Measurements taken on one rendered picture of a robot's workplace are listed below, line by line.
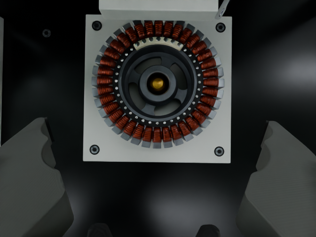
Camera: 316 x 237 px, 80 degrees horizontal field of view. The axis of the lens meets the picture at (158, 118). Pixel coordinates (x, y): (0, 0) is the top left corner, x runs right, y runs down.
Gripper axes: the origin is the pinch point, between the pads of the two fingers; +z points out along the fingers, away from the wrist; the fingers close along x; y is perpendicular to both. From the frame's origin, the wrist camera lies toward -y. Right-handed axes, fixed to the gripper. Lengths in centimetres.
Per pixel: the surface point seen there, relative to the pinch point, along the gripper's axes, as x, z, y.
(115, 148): -4.1, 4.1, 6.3
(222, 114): 6.6, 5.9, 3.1
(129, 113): -2.3, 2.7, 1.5
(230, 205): 8.0, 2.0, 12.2
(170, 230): 1.6, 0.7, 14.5
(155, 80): -0.2, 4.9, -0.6
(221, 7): 5.8, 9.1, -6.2
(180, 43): 1.8, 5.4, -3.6
